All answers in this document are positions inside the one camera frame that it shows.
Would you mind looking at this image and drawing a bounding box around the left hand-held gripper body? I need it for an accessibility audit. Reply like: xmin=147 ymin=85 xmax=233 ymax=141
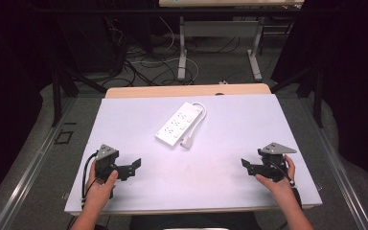
xmin=94 ymin=144 xmax=124 ymax=183

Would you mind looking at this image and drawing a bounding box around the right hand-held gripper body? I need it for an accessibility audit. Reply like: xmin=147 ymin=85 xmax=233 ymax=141
xmin=257 ymin=142 xmax=298 ymax=184

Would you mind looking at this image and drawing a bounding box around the white power plug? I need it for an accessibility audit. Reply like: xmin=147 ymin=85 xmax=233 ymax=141
xmin=180 ymin=136 xmax=194 ymax=150

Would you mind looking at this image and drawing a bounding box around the white power strip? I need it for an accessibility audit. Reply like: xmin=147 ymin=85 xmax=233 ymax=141
xmin=154 ymin=102 xmax=205 ymax=149

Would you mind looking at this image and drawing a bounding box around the white power strip cable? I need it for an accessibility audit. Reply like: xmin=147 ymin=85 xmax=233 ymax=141
xmin=185 ymin=102 xmax=208 ymax=140

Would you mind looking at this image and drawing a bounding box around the person's right hand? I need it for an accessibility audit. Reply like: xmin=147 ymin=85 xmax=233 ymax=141
xmin=255 ymin=154 xmax=299 ymax=206

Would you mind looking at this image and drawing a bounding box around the person's left hand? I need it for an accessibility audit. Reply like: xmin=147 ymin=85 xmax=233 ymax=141
xmin=83 ymin=158 xmax=120 ymax=210

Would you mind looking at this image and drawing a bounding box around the white table board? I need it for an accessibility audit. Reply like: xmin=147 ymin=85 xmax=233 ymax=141
xmin=64 ymin=93 xmax=323 ymax=215

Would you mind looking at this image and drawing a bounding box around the black metal stand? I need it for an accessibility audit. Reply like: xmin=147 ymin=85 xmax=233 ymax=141
xmin=269 ymin=61 xmax=326 ymax=129
xmin=51 ymin=61 xmax=107 ymax=127

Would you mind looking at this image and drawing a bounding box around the person's dark clothing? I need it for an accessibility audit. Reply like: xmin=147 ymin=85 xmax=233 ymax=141
xmin=129 ymin=212 xmax=261 ymax=230

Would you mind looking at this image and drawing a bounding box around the light wooden table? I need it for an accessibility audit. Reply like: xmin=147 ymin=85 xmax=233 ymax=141
xmin=104 ymin=82 xmax=272 ymax=100

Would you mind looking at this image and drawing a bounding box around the dark curtain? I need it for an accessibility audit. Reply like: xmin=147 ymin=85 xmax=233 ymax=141
xmin=271 ymin=0 xmax=368 ymax=193
xmin=0 ymin=0 xmax=57 ymax=209

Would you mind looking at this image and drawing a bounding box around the desk with white legs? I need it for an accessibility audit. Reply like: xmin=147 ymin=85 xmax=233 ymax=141
xmin=158 ymin=0 xmax=305 ymax=82

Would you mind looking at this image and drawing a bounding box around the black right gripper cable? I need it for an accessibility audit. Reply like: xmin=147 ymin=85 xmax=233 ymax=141
xmin=267 ymin=160 xmax=304 ymax=211

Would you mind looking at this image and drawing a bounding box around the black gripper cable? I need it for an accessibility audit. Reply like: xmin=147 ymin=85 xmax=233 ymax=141
xmin=267 ymin=160 xmax=304 ymax=211
xmin=80 ymin=151 xmax=100 ymax=209

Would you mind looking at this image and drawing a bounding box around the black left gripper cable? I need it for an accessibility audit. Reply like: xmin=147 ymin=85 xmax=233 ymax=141
xmin=80 ymin=151 xmax=100 ymax=209

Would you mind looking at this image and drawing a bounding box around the black square floor frame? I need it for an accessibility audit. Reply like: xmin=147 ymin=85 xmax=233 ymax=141
xmin=54 ymin=129 xmax=75 ymax=146

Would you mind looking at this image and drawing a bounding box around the metal floor rail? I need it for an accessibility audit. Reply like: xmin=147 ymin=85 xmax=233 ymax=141
xmin=299 ymin=95 xmax=368 ymax=230
xmin=0 ymin=97 xmax=79 ymax=230

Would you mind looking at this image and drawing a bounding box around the black floor cable bundle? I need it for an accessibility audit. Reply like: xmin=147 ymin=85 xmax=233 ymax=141
xmin=101 ymin=15 xmax=202 ymax=88

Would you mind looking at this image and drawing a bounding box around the white floor cable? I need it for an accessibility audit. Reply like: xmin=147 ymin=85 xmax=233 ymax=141
xmin=129 ymin=15 xmax=200 ymax=86

